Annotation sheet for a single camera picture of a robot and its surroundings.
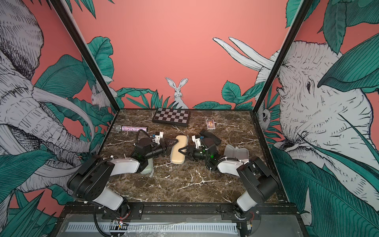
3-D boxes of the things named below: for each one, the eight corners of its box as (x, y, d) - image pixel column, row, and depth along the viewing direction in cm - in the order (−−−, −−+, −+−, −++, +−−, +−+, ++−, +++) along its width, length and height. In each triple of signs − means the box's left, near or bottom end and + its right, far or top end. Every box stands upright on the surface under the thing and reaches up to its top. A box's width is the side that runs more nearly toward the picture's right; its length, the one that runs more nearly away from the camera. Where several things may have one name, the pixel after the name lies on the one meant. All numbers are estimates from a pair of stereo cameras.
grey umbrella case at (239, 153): (223, 156, 97) (224, 153, 94) (224, 146, 102) (225, 143, 99) (247, 161, 95) (248, 159, 91) (247, 151, 100) (249, 148, 97)
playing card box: (206, 129, 111) (207, 127, 109) (206, 121, 116) (206, 119, 114) (215, 129, 111) (215, 127, 109) (214, 121, 116) (214, 119, 114)
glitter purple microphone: (114, 132, 108) (112, 128, 105) (117, 127, 111) (114, 124, 108) (146, 134, 107) (145, 131, 104) (148, 130, 110) (146, 126, 107)
